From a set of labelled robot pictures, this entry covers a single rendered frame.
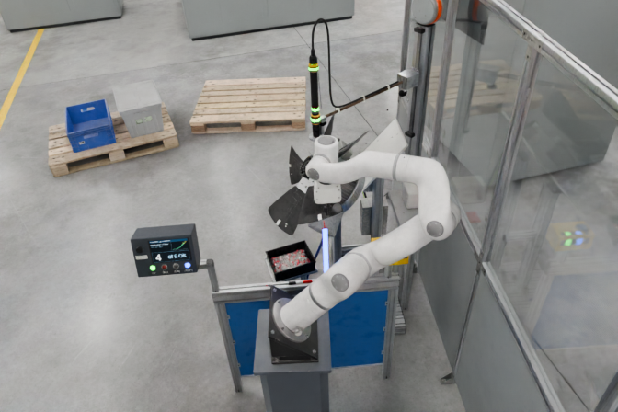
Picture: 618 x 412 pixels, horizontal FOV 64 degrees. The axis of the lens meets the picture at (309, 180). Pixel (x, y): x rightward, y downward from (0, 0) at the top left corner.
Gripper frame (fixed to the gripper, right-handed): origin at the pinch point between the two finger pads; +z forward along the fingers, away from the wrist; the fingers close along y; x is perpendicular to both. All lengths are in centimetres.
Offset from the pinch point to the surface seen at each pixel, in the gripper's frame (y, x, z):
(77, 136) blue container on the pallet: -211, 267, 114
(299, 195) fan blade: -10, 55, 36
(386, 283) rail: 29, 12, 60
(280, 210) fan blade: -20, 54, 44
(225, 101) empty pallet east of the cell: -79, 348, 130
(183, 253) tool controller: -62, 9, 26
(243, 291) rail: -40, 13, 58
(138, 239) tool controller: -79, 12, 18
